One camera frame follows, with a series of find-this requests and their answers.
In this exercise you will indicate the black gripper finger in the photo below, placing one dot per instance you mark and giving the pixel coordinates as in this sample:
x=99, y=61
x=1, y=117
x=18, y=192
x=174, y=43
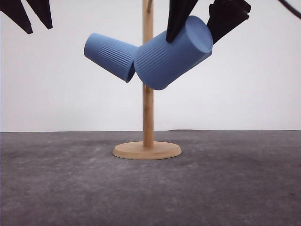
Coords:
x=43, y=10
x=225, y=16
x=16, y=10
x=179, y=11

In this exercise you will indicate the blue ribbed cup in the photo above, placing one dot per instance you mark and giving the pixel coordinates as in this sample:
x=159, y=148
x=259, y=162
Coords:
x=158, y=62
x=113, y=54

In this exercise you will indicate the black cable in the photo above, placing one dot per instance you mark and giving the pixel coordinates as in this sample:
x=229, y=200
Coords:
x=291, y=8

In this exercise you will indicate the wooden mug tree stand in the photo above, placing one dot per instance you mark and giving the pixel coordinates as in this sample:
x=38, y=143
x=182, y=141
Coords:
x=148, y=149

